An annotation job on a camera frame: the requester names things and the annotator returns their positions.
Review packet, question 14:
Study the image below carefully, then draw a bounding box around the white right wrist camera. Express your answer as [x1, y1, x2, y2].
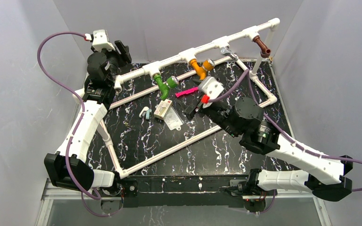
[198, 76, 224, 108]

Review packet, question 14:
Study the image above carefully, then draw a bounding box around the green plastic faucet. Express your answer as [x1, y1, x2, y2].
[153, 73, 179, 101]

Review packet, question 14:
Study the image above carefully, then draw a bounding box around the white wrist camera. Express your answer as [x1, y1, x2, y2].
[84, 29, 116, 52]
[198, 76, 224, 108]

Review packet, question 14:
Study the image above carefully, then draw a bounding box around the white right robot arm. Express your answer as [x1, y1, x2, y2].
[183, 97, 353, 202]

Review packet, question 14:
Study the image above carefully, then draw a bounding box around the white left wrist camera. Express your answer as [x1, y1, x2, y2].
[84, 29, 116, 52]

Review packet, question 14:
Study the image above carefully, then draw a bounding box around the small beige cardboard box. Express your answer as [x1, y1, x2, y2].
[154, 99, 173, 120]

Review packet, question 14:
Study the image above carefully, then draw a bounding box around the pink plastic strip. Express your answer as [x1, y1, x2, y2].
[175, 87, 198, 98]

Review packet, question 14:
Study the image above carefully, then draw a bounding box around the white PVC pipe frame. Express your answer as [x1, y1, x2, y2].
[74, 17, 280, 180]

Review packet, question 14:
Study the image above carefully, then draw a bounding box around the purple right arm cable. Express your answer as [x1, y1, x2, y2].
[209, 68, 362, 193]

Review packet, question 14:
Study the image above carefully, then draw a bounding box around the chrome metal faucet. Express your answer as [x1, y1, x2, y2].
[220, 46, 239, 61]

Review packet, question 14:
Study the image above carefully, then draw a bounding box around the brown plastic faucet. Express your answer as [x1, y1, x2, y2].
[252, 35, 271, 58]

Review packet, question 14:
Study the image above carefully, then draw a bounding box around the orange plastic faucet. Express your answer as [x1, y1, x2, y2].
[189, 58, 215, 81]

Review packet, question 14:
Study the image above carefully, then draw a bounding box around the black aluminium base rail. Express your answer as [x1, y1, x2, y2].
[40, 174, 325, 208]

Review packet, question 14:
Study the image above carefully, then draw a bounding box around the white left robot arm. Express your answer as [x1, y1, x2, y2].
[44, 40, 132, 196]

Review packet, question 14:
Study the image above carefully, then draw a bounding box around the black marble table mat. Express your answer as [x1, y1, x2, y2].
[87, 61, 297, 176]

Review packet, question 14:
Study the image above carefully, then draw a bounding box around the clear plastic bag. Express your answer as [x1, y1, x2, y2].
[164, 107, 184, 131]

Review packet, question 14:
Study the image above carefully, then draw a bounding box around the white teal thread tape roll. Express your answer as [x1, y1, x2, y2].
[139, 106, 151, 120]

